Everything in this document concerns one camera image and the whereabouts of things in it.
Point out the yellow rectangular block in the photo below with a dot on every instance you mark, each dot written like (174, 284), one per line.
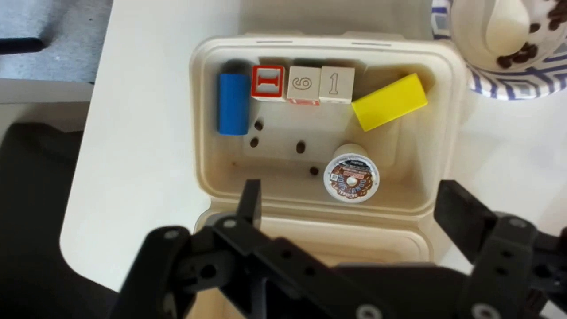
(391, 101)

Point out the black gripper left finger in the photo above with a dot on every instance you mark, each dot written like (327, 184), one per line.
(178, 276)

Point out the beige clamshell takeout container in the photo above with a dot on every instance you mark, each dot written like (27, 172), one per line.
(277, 161)

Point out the white k-cup coffee pod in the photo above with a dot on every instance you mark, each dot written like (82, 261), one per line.
(352, 177)

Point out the blue white patterned paper bowl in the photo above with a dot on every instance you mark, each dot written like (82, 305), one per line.
(515, 89)

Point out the wooden block number one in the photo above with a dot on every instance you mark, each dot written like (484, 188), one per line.
(337, 82)

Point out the white plastic spoon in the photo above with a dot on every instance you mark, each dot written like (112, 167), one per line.
(507, 23)

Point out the coffee bean pile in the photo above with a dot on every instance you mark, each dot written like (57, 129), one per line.
(520, 55)

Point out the red letter wooden block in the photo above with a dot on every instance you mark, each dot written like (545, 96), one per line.
(268, 82)

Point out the dark sofa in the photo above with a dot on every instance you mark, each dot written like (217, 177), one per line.
(36, 223)

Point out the blue cylinder block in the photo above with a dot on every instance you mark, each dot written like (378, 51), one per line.
(233, 99)

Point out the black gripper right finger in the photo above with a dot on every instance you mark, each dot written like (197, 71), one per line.
(502, 266)

